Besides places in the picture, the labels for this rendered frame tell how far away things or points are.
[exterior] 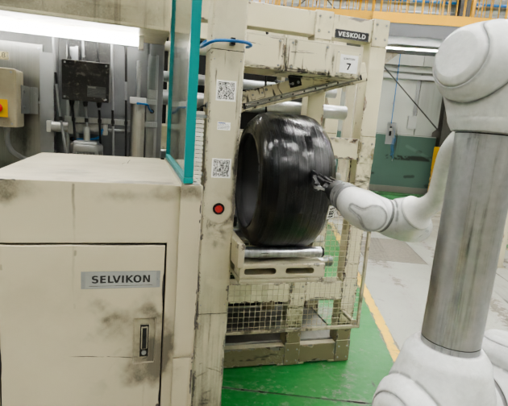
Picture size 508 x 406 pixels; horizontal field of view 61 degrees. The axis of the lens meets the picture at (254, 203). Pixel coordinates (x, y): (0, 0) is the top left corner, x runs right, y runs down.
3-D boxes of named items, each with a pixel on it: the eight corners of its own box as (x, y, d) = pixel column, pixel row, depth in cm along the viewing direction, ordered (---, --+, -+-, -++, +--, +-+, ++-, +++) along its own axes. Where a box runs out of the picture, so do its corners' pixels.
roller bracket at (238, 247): (236, 269, 163) (238, 244, 161) (218, 240, 201) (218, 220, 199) (245, 269, 164) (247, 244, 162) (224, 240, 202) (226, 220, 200)
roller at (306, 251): (241, 258, 166) (241, 247, 166) (239, 256, 171) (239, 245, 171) (324, 258, 176) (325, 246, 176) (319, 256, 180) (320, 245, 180)
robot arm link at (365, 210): (327, 212, 128) (364, 224, 132) (351, 232, 114) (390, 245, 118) (343, 179, 125) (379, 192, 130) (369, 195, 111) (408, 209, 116)
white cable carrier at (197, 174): (189, 234, 169) (195, 110, 160) (188, 231, 173) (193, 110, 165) (200, 234, 170) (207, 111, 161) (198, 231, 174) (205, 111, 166)
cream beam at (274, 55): (234, 65, 185) (236, 29, 182) (222, 71, 208) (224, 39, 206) (360, 80, 201) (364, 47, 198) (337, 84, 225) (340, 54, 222)
